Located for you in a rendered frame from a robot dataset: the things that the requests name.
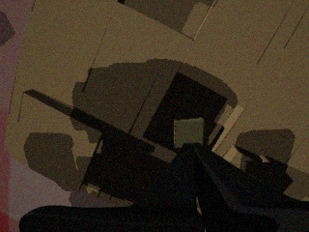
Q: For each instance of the tan square puzzle board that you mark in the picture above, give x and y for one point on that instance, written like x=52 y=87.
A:
x=98 y=83

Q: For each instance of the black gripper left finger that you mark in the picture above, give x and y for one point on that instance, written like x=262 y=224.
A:
x=168 y=206

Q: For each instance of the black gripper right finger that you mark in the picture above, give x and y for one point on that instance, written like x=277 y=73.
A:
x=232 y=201

